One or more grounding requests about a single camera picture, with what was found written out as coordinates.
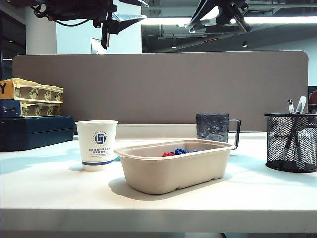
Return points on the small wall sign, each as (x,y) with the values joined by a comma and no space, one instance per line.
(96,47)

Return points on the brown desk partition panel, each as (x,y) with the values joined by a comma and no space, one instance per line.
(161,89)

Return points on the small teal object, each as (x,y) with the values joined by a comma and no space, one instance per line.
(117,159)

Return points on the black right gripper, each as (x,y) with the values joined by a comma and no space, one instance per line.
(230,6)

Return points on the dark textured mug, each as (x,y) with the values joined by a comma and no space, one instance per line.
(210,129)

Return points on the red binder clip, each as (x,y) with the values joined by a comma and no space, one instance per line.
(168,154)

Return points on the white ceiling light strip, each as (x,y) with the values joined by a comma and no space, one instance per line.
(163,21)

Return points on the pens in holder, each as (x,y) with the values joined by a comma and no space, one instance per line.
(301,103)

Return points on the clear gel pen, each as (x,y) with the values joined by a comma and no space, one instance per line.
(290,107)

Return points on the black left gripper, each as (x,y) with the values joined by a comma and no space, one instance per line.
(81,10)

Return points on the orange-ended patterned box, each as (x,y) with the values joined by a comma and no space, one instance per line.
(37,92)

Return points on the beige pulp food tray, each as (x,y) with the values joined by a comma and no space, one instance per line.
(173,173)

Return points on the red office chair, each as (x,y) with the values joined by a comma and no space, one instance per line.
(313,99)

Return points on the blue-ended patterned box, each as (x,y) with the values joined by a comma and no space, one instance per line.
(37,109)

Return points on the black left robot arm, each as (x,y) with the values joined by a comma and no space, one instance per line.
(42,5)

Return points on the dark blue case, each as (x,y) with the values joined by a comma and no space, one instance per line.
(37,134)

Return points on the red ceiling sign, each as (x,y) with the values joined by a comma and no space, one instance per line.
(210,40)

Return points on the white printed paper cup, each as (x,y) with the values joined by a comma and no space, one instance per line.
(97,148)

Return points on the black mesh pen holder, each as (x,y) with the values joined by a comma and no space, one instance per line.
(277,148)

